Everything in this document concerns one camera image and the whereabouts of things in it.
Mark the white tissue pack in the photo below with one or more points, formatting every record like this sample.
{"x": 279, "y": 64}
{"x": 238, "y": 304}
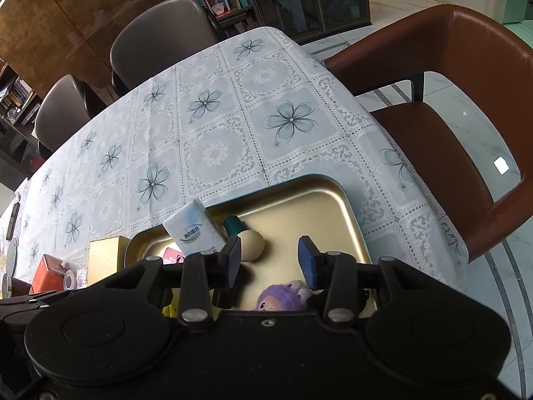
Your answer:
{"x": 195, "y": 229}

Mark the silver tape roll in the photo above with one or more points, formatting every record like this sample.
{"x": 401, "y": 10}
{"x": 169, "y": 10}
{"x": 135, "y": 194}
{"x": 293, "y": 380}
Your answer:
{"x": 69, "y": 280}

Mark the grey upholstered chair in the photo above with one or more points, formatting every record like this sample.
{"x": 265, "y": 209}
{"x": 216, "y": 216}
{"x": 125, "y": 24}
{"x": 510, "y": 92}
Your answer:
{"x": 162, "y": 37}
{"x": 62, "y": 110}

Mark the black smartphone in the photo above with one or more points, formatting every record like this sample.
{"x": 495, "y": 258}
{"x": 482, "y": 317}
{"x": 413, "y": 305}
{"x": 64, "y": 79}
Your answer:
{"x": 14, "y": 221}

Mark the yellow soft toy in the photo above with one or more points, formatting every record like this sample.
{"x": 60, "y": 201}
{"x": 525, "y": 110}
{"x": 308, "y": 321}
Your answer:
{"x": 170, "y": 309}

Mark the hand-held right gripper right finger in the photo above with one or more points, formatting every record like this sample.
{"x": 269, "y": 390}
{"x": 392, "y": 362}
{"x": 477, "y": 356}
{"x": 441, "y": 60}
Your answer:
{"x": 307, "y": 262}

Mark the gold tray with teal rim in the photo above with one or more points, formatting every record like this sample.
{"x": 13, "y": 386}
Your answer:
{"x": 300, "y": 212}

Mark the orange box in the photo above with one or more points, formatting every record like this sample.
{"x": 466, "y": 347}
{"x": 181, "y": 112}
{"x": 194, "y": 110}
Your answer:
{"x": 48, "y": 275}

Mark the dark glass-door cabinet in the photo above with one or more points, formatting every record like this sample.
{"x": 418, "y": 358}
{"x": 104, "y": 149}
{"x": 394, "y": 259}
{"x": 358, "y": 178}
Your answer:
{"x": 308, "y": 0}

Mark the purple plush toy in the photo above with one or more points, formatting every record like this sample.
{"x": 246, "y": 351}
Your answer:
{"x": 280, "y": 298}

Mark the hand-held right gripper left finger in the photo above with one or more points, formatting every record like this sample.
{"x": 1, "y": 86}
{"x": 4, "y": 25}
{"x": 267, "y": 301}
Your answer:
{"x": 233, "y": 260}

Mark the floral lace tablecloth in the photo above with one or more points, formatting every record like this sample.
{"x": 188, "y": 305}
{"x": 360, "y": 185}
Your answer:
{"x": 216, "y": 133}

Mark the brown leather armchair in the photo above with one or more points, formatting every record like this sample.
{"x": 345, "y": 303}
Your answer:
{"x": 449, "y": 104}

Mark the gold box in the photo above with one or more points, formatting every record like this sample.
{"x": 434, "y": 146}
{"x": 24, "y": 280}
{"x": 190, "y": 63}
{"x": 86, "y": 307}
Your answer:
{"x": 104, "y": 260}

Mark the pink flat pouch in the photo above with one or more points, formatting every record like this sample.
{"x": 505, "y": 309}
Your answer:
{"x": 173, "y": 255}

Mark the round grey perforated disc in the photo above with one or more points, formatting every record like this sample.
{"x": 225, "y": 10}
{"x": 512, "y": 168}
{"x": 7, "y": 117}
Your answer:
{"x": 11, "y": 256}

